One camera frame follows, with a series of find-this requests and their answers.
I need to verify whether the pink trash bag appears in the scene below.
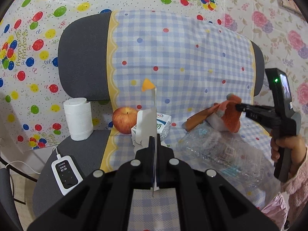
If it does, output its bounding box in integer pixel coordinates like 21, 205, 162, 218
260, 192, 290, 231

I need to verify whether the white charger device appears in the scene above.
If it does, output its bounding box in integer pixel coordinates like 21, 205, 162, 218
51, 156, 84, 196

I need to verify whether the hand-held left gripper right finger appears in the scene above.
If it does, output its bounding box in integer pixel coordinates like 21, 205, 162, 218
156, 133, 281, 231

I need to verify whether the wide grey fabric chair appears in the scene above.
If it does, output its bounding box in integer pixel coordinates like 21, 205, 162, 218
32, 11, 274, 218

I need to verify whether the white toilet paper roll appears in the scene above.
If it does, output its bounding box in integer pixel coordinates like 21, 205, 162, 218
63, 98, 94, 142

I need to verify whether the narrow grey fabric chair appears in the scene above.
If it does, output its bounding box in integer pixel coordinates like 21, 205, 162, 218
0, 154, 39, 231

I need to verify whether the blue checkered dotted blanket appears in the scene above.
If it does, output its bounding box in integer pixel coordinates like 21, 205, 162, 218
99, 10, 284, 231

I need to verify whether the person's right hand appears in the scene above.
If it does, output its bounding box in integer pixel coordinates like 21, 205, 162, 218
270, 135, 307, 179

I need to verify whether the person's right forearm pink sleeve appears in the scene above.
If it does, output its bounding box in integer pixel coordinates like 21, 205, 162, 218
280, 146, 308, 231

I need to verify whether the red apple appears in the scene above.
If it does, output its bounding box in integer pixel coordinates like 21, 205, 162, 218
112, 106, 140, 135

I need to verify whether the crushed clear plastic bottle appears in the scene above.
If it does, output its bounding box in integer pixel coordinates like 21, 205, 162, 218
177, 122, 281, 191

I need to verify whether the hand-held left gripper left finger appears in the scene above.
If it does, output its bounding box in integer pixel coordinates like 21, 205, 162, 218
26, 136, 155, 231

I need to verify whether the white cable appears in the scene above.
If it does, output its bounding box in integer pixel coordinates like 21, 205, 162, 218
5, 145, 61, 174

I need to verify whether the white blue milk carton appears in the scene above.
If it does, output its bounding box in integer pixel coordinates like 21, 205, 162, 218
131, 113, 172, 148

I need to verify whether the balloon print plastic sheet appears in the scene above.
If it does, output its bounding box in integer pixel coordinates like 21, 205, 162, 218
0, 0, 227, 151

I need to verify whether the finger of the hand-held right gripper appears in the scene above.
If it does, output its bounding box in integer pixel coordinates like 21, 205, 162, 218
234, 103, 251, 113

